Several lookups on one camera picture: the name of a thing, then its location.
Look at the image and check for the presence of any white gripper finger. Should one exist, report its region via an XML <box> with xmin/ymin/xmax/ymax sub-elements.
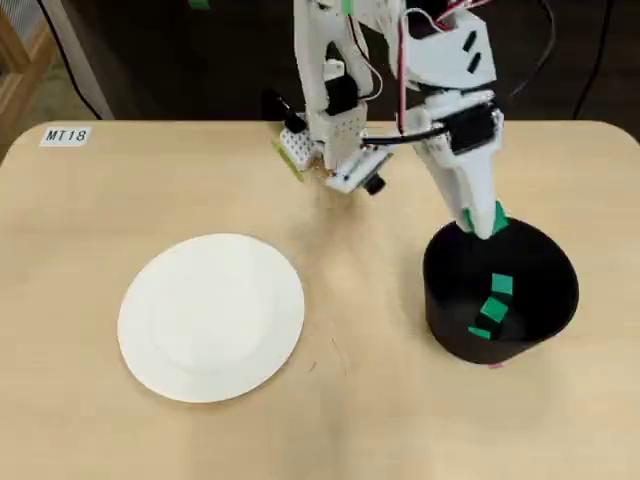
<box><xmin>422</xmin><ymin>144</ymin><xmax>501</xmax><ymax>239</ymax></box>

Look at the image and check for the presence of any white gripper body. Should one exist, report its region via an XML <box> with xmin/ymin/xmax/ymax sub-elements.
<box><xmin>407</xmin><ymin>89</ymin><xmax>504</xmax><ymax>159</ymax></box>

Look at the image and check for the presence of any black pot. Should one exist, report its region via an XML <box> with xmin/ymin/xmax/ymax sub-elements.
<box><xmin>422</xmin><ymin>217</ymin><xmax>581</xmax><ymax>367</ymax></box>

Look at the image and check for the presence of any yellow-green tape strip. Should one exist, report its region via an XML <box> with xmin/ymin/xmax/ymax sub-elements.
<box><xmin>271</xmin><ymin>141</ymin><xmax>306</xmax><ymax>184</ymax></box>

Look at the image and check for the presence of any white round plate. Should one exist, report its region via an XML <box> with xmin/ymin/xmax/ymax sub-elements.
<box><xmin>116</xmin><ymin>232</ymin><xmax>306</xmax><ymax>405</ymax></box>

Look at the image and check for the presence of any white panel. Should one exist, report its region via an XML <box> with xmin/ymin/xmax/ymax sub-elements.
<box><xmin>47</xmin><ymin>0</ymin><xmax>116</xmax><ymax>121</ymax></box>

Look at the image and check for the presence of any white label MT18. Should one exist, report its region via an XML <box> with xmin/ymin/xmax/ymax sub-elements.
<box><xmin>38</xmin><ymin>124</ymin><xmax>92</xmax><ymax>148</ymax></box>

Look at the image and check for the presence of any black camera cable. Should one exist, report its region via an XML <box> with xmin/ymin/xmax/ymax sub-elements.
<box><xmin>360</xmin><ymin>0</ymin><xmax>557</xmax><ymax>149</ymax></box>

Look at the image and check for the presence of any wrist camera on white mount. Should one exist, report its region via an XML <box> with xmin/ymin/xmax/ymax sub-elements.
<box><xmin>324</xmin><ymin>147</ymin><xmax>391</xmax><ymax>197</ymax></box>

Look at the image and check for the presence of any thin black cable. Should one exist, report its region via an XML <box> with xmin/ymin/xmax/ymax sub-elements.
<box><xmin>37</xmin><ymin>0</ymin><xmax>104</xmax><ymax>121</ymax></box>
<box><xmin>573</xmin><ymin>0</ymin><xmax>616</xmax><ymax>119</ymax></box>

